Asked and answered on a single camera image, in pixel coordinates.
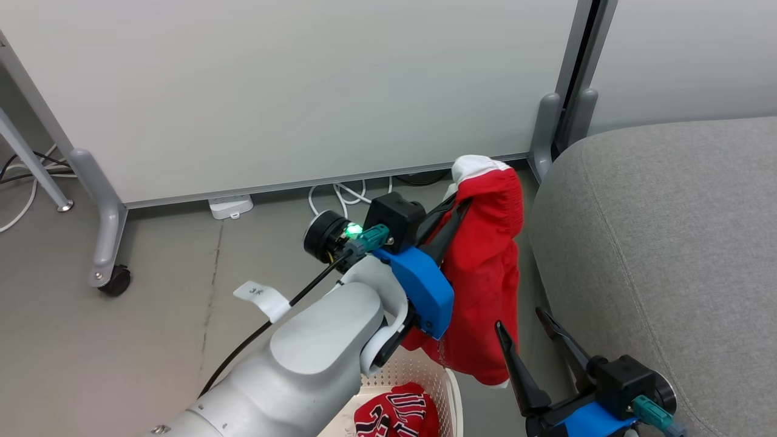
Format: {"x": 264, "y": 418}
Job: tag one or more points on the white perforated laundry basket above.
{"x": 419, "y": 370}

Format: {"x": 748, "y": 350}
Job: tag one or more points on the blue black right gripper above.
{"x": 583, "y": 422}

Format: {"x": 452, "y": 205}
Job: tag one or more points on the large white partition panel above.
{"x": 303, "y": 91}

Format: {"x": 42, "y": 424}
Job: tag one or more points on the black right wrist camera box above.
{"x": 625, "y": 382}

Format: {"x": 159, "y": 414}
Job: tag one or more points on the white power strip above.
{"x": 230, "y": 206}

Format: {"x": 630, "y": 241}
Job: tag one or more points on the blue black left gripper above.
{"x": 425, "y": 291}

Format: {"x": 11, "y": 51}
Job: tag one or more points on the grey partition foot with caster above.
{"x": 106, "y": 212}

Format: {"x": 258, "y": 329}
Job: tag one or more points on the black caster wheel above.
{"x": 116, "y": 281}

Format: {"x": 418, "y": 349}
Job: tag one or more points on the red shorts white trim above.
{"x": 485, "y": 267}

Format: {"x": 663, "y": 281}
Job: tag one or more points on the grey metal table leg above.
{"x": 30, "y": 161}

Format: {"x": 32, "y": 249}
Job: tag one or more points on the small white partition panel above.
{"x": 686, "y": 60}

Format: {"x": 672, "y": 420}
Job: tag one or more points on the red basketball jersey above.
{"x": 394, "y": 416}

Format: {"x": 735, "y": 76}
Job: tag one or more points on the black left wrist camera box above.
{"x": 394, "y": 221}

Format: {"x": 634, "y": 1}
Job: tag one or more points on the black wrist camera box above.
{"x": 394, "y": 221}
{"x": 625, "y": 382}

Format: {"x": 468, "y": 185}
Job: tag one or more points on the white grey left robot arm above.
{"x": 303, "y": 358}

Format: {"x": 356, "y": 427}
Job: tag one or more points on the grey fabric sofa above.
{"x": 668, "y": 255}

